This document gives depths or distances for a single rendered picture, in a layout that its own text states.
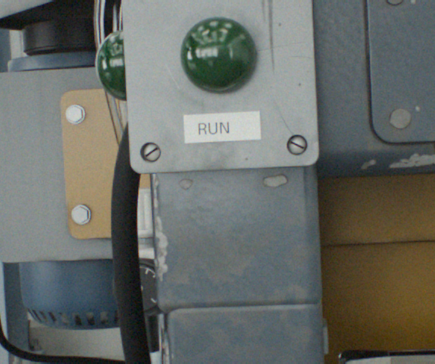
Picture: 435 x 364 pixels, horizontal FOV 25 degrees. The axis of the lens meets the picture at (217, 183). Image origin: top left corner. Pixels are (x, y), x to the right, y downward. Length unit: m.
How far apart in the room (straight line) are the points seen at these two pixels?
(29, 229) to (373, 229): 0.31
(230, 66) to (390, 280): 0.39
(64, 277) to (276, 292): 0.47
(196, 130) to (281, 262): 0.08
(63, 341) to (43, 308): 4.94
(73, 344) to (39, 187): 5.00
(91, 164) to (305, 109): 0.46
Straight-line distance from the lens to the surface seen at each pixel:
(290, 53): 0.39
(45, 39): 0.91
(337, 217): 0.68
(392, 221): 0.69
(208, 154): 0.39
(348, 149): 0.44
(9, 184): 0.86
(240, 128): 0.39
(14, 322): 5.89
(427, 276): 0.74
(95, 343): 5.81
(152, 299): 0.65
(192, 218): 0.44
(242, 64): 0.38
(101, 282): 0.88
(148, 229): 0.66
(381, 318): 0.75
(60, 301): 0.89
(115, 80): 0.41
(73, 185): 0.84
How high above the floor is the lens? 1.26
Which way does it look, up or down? 3 degrees down
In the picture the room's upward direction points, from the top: 3 degrees counter-clockwise
